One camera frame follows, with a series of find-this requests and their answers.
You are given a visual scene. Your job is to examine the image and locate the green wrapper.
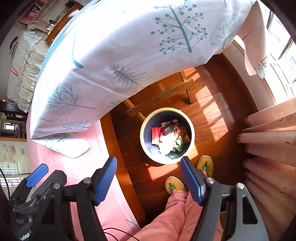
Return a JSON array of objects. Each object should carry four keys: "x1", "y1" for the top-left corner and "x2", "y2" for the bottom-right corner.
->
[{"x1": 173, "y1": 136, "x2": 184, "y2": 152}]

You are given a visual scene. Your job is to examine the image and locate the white paper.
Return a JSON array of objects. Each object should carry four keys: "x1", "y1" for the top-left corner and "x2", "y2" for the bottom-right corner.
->
[{"x1": 159, "y1": 133, "x2": 178, "y2": 155}]

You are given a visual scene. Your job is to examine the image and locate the red gold snack bag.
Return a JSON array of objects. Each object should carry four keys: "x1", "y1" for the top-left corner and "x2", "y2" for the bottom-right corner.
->
[{"x1": 173, "y1": 120, "x2": 190, "y2": 143}]

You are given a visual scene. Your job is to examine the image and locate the small black packet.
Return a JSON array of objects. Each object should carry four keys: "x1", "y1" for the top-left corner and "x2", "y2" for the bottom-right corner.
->
[{"x1": 161, "y1": 121, "x2": 175, "y2": 136}]

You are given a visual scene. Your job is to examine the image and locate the round trash bin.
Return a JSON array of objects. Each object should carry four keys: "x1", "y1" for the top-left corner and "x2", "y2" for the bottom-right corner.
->
[{"x1": 139, "y1": 108, "x2": 195, "y2": 165}]

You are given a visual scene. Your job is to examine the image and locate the right yellow slipper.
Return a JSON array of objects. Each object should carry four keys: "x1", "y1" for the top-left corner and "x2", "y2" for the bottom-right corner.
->
[{"x1": 197, "y1": 155, "x2": 214, "y2": 178}]

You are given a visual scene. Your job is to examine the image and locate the pink trouser legs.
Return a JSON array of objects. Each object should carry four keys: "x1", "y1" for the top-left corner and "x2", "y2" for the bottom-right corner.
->
[{"x1": 134, "y1": 171, "x2": 224, "y2": 241}]

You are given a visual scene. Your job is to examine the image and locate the pink curtain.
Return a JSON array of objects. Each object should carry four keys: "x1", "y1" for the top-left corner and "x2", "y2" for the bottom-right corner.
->
[{"x1": 237, "y1": 98, "x2": 296, "y2": 240}]

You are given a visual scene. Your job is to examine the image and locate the white ruffled cover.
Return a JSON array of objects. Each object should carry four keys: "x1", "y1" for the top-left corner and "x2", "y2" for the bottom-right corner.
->
[{"x1": 7, "y1": 30, "x2": 49, "y2": 113}]

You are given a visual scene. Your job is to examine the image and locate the wooden dresser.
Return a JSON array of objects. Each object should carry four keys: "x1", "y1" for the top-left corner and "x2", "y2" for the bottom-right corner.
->
[{"x1": 45, "y1": 2, "x2": 83, "y2": 45}]

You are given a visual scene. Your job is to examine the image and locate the tree-patterned tablecloth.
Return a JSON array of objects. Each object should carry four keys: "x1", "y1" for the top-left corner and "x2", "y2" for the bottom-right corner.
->
[{"x1": 30, "y1": 1, "x2": 259, "y2": 158}]

